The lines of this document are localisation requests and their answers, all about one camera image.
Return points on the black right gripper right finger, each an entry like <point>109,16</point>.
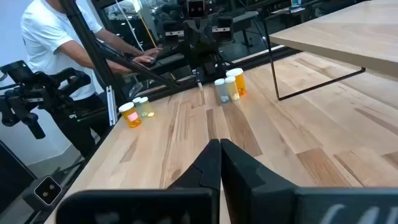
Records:
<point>248,186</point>

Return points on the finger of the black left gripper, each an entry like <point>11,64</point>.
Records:
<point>192,40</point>
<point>206,40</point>

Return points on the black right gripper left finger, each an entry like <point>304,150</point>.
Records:
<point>205,168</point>

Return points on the orange medicine bottle white cap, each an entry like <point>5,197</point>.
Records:
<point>240,84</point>

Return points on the orange bottle with pink label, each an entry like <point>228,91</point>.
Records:
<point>130,118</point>

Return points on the wooden shelf black metal legs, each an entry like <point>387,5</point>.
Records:
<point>342,34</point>

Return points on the clear pill bottle left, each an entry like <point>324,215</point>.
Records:
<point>146,109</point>

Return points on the person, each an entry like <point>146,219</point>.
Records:
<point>46,37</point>

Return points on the black flat panel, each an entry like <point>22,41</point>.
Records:
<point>12,180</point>

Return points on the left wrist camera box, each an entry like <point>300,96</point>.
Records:
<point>196,8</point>

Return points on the silver metal bracket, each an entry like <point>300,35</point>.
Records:
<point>111,105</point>

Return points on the black metal table frame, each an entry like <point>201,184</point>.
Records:
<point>84,37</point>

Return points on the small white-rimmed camera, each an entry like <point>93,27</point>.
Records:
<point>48,190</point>

